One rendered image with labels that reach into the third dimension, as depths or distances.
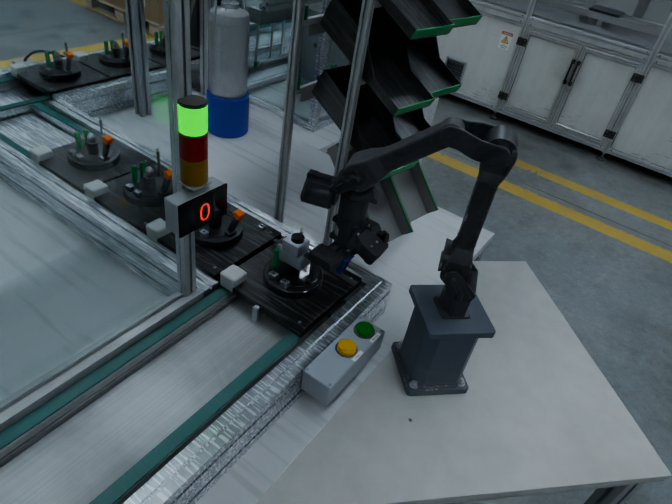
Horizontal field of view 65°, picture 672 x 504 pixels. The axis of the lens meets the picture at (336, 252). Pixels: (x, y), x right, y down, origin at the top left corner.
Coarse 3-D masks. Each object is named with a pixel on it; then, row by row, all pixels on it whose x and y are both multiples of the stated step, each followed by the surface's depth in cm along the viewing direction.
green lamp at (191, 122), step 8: (184, 112) 88; (192, 112) 87; (200, 112) 88; (184, 120) 88; (192, 120) 88; (200, 120) 89; (184, 128) 89; (192, 128) 89; (200, 128) 90; (192, 136) 90
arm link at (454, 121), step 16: (432, 128) 91; (448, 128) 87; (464, 128) 90; (480, 128) 91; (400, 144) 93; (416, 144) 91; (432, 144) 90; (448, 144) 88; (464, 144) 87; (480, 144) 85; (352, 160) 97; (368, 160) 94; (384, 160) 94; (400, 160) 93; (416, 160) 92; (480, 160) 87; (496, 160) 86; (368, 176) 95; (384, 176) 96
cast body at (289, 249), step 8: (296, 232) 120; (288, 240) 117; (296, 240) 116; (304, 240) 118; (280, 248) 119; (288, 248) 117; (296, 248) 116; (304, 248) 118; (280, 256) 120; (288, 256) 118; (296, 256) 117; (296, 264) 118; (304, 264) 119
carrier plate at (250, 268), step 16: (256, 256) 129; (272, 256) 130; (256, 272) 124; (336, 272) 128; (240, 288) 119; (256, 288) 120; (320, 288) 123; (336, 288) 124; (352, 288) 126; (256, 304) 117; (272, 304) 117; (288, 304) 117; (304, 304) 118; (320, 304) 119; (288, 320) 114; (304, 320) 114
